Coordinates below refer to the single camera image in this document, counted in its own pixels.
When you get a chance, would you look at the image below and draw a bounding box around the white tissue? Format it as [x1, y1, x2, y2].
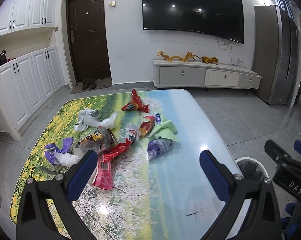
[55, 153, 81, 167]

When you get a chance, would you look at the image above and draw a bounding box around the purple wrapper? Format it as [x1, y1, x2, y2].
[44, 137, 74, 167]
[147, 138, 173, 161]

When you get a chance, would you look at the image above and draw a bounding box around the pink wrapper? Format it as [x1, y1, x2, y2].
[91, 159, 113, 191]

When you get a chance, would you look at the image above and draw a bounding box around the red long wrapper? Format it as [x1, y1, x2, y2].
[99, 139, 132, 163]

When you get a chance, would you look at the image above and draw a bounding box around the brown chip bag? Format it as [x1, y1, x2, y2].
[76, 126, 118, 155]

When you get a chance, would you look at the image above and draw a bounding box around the white printed plastic bag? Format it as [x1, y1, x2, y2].
[74, 108, 101, 132]

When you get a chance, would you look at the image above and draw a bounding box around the clear plastic bag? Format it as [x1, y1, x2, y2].
[100, 112, 118, 130]

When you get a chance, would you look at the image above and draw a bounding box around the green paper wrapper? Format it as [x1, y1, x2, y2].
[149, 120, 179, 142]

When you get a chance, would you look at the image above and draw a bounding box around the white red small wrapper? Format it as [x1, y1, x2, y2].
[125, 123, 139, 144]

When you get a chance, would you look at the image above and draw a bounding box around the pink orange snack bag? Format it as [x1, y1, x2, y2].
[139, 115, 155, 137]

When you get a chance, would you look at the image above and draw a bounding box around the red snack bag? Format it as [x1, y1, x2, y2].
[121, 89, 149, 113]

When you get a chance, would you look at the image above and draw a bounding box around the right blue gloved hand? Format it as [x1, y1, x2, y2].
[281, 202, 296, 230]

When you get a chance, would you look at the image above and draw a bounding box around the white bin with black bag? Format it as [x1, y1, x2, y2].
[236, 157, 269, 181]

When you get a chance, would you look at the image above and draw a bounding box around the grey refrigerator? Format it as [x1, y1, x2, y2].
[252, 5, 298, 106]

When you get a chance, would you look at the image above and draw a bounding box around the small golden dragon figurine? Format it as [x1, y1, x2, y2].
[200, 56, 219, 64]

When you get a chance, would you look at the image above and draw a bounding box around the brown door mat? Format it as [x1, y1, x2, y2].
[70, 77, 112, 94]

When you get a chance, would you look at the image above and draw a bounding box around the white grey TV console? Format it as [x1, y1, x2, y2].
[153, 60, 262, 89]

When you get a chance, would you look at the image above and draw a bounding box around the pair of dark shoes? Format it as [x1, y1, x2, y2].
[81, 77, 96, 90]

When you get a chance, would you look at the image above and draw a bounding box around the long golden dragon figurine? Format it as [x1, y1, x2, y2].
[156, 51, 195, 62]

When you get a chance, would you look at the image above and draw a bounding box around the dark handbag on shelf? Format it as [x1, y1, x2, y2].
[0, 50, 7, 66]

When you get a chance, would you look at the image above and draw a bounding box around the dark brown entrance door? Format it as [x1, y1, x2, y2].
[67, 0, 111, 82]

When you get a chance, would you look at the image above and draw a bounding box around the white built-in cabinet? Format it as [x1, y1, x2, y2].
[0, 0, 65, 140]

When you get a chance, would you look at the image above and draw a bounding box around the wall mounted black television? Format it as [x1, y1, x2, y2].
[142, 0, 244, 43]

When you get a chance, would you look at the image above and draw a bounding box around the light switch plate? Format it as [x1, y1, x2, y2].
[109, 1, 116, 7]

